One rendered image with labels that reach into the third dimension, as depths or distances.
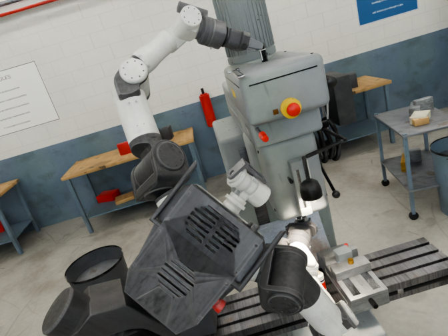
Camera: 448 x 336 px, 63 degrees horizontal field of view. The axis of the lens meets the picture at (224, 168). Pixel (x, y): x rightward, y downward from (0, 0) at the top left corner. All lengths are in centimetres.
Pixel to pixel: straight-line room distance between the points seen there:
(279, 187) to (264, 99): 37
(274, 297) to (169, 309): 25
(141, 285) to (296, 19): 516
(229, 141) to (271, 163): 47
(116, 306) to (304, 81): 79
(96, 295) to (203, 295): 29
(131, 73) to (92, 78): 462
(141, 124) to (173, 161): 15
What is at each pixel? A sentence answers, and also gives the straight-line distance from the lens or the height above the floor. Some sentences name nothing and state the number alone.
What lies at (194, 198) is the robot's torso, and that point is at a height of 171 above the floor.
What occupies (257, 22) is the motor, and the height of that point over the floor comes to 202.
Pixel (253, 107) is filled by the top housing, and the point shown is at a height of 179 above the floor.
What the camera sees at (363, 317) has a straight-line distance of 169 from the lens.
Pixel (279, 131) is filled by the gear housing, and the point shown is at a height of 167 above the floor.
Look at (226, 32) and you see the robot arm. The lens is 125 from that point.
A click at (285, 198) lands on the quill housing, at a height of 141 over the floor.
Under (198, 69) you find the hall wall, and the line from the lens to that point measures 551.
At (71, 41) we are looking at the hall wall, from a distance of 572.
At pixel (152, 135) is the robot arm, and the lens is 100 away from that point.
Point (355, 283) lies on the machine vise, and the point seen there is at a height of 98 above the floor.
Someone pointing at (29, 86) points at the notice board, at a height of 208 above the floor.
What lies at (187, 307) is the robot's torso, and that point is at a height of 150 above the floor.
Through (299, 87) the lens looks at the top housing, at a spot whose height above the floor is 181.
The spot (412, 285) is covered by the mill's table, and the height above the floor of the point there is 88.
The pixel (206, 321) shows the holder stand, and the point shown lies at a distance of 160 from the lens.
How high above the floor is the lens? 201
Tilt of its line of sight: 19 degrees down
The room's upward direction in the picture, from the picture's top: 17 degrees counter-clockwise
